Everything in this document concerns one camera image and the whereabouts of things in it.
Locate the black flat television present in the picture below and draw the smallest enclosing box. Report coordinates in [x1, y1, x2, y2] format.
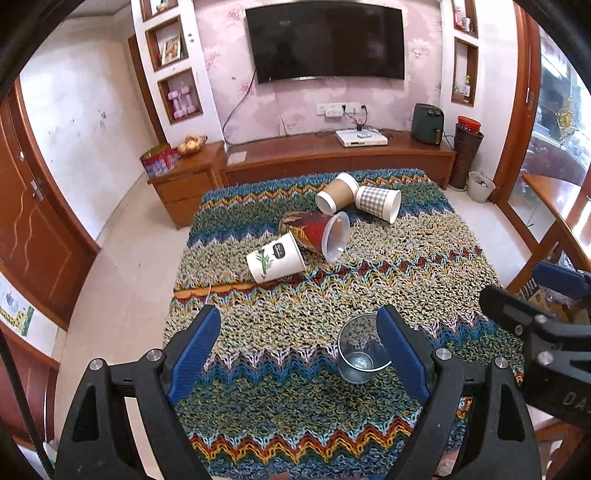
[244, 4, 406, 86]

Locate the wooden side table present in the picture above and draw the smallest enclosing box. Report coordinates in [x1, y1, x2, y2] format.
[505, 173, 591, 296]

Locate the white waste bin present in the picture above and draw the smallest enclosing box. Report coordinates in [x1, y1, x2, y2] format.
[466, 171, 496, 204]

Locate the colourful zigzag knitted blanket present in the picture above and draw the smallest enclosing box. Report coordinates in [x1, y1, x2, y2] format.
[163, 168, 527, 480]

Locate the brown wooden door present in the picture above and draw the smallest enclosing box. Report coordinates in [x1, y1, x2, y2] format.
[0, 78, 101, 330]

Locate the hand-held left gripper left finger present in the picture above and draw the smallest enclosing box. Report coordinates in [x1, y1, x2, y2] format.
[54, 305, 222, 480]

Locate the white plant print paper cup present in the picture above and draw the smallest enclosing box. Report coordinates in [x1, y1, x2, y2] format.
[246, 232, 306, 282]

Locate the white wall shelf unit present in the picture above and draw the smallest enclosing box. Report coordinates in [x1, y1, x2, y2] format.
[130, 0, 227, 145]

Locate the white wall socket strip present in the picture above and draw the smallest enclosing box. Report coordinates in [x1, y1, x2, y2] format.
[316, 102, 370, 118]

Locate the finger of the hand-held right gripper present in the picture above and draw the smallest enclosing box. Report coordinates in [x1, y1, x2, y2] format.
[479, 285, 556, 344]
[534, 261, 591, 301]

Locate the brown paper cup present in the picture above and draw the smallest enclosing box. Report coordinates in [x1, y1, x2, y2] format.
[315, 172, 360, 214]

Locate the white set-top box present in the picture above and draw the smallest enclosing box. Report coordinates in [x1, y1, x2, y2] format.
[335, 128, 387, 149]

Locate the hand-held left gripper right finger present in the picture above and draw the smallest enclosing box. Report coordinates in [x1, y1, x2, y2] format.
[375, 305, 543, 480]

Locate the black television cable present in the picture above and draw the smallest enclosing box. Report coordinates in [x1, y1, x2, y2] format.
[222, 69, 257, 145]

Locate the long wooden television cabinet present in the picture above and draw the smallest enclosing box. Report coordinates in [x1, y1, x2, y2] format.
[217, 129, 458, 191]

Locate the tall dark wicker basket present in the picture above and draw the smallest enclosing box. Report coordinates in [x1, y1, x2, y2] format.
[450, 124, 485, 191]

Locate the grey checkered paper cup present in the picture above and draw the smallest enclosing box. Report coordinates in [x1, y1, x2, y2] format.
[355, 185, 402, 224]

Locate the red patterned plastic cup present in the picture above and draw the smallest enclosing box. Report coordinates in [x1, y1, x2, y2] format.
[278, 211, 350, 262]

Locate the dark green air fryer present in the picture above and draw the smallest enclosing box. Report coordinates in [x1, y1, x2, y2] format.
[411, 103, 443, 145]

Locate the small wooden drawer cabinet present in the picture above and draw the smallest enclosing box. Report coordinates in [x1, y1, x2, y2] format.
[148, 141, 228, 230]

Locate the clear glass cup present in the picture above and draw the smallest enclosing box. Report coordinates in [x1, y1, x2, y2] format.
[337, 314, 393, 385]

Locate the picture frame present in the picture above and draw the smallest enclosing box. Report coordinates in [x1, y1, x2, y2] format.
[161, 36, 184, 65]

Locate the red green tin box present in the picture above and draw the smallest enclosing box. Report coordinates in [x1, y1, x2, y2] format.
[140, 143, 180, 178]

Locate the fruit basket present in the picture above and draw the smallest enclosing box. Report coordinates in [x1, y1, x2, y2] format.
[178, 135, 208, 156]

